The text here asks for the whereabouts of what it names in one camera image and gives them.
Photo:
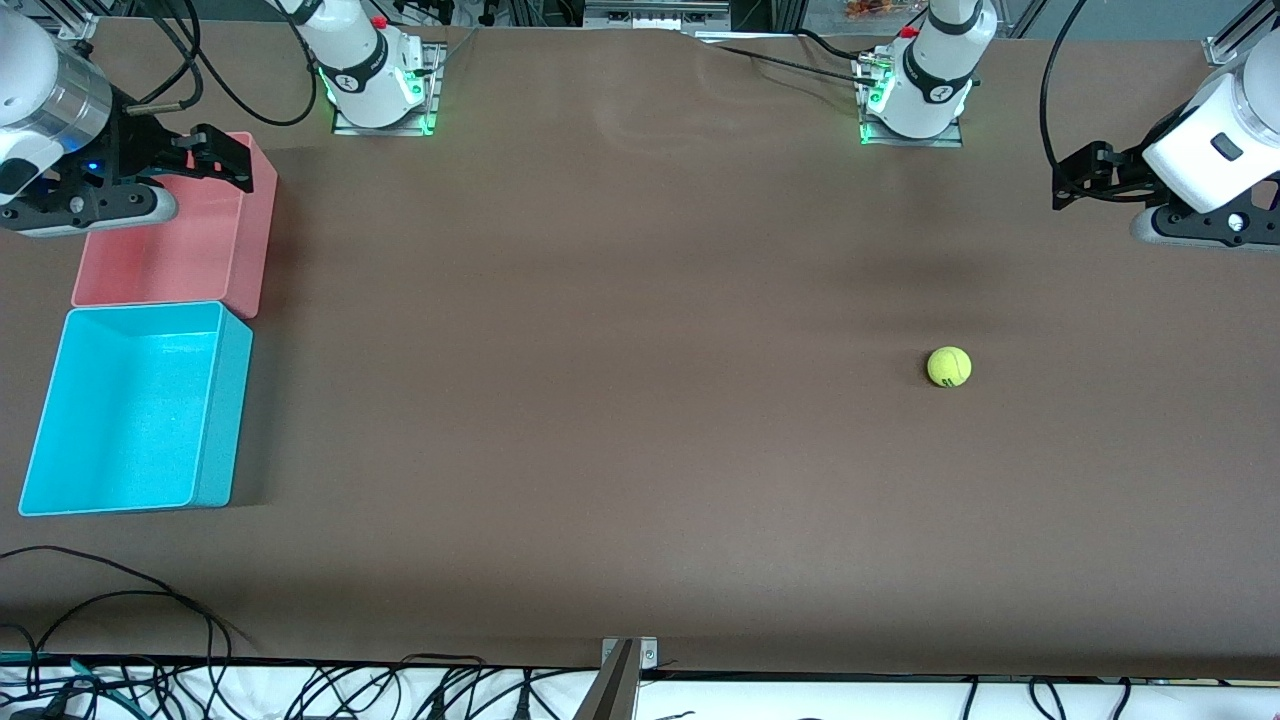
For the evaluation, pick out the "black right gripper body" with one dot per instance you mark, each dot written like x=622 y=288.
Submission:
x=138 y=146

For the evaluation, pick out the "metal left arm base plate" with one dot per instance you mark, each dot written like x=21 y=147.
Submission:
x=950 y=142

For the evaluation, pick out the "blue plastic bin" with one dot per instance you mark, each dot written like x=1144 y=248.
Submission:
x=130 y=410

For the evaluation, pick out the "orange packet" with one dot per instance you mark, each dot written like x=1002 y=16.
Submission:
x=872 y=8

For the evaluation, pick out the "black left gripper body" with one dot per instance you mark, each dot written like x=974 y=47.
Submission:
x=1122 y=171

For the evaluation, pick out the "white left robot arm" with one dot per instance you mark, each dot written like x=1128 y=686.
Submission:
x=935 y=70

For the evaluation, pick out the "grey metal bar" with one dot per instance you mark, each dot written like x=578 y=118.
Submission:
x=612 y=695

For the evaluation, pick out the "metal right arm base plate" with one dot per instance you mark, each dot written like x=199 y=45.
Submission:
x=434 y=100

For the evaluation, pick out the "silver metal bracket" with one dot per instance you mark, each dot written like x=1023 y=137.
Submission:
x=648 y=652

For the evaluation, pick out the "grey power strip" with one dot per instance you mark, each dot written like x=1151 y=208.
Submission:
x=655 y=15

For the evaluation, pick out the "yellow tennis ball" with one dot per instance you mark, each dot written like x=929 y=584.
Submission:
x=949 y=367

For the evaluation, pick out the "pink plastic bin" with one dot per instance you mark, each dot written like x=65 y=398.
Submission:
x=190 y=260

